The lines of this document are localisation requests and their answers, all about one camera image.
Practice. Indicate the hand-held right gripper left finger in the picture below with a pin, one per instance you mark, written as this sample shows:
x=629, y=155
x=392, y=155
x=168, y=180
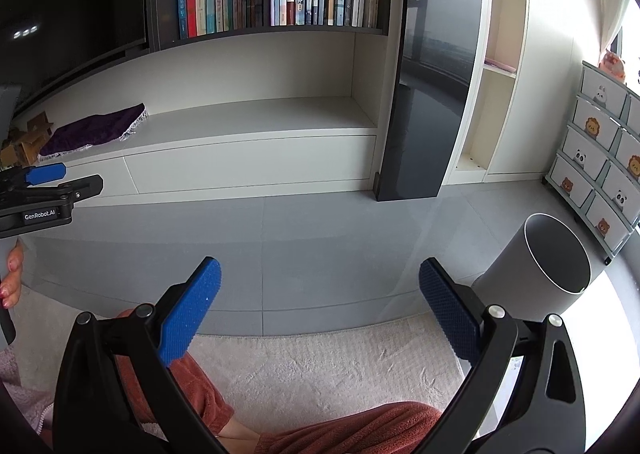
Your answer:
x=192, y=314

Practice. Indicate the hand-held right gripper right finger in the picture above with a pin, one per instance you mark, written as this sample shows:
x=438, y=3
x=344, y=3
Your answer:
x=450, y=309

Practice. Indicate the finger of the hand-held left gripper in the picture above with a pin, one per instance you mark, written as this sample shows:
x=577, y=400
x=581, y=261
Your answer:
x=85, y=185
x=45, y=174

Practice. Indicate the grey round bin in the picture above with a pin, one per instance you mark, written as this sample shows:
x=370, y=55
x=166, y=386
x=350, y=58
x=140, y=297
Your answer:
x=505, y=279

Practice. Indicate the person's left hand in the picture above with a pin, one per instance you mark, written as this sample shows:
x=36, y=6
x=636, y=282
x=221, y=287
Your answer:
x=12, y=279

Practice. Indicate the brown cardboard box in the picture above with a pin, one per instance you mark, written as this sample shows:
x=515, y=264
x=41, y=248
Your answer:
x=30, y=139

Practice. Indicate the purple fringed cloth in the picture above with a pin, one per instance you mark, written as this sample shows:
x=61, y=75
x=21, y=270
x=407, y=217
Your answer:
x=95, y=132

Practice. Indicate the grey panel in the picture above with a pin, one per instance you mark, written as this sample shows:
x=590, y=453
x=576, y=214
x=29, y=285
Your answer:
x=9, y=124

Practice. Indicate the person's left leg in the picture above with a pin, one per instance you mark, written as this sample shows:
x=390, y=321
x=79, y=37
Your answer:
x=200, y=399

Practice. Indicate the person's leg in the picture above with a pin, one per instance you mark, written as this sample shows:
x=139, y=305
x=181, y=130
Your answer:
x=200, y=399
x=350, y=429

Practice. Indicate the cream rug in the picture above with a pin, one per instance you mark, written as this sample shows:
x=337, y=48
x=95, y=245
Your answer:
x=325, y=374

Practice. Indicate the person's right leg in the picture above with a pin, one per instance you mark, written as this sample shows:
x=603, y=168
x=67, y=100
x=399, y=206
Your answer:
x=350, y=429

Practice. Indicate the white low cabinet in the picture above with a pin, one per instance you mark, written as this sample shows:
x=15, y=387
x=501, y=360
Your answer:
x=250, y=164

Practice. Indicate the dark glossy cabinet door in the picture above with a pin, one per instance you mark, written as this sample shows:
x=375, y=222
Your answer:
x=425, y=134

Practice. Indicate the white open shelf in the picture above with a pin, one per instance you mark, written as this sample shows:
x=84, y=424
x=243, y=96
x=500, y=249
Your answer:
x=492, y=109

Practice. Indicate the animal print drawer cabinet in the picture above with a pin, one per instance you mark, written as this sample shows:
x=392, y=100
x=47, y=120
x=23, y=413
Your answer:
x=590, y=144

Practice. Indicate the pink plush toy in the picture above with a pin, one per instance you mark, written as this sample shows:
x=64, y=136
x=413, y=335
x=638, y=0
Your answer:
x=612, y=65

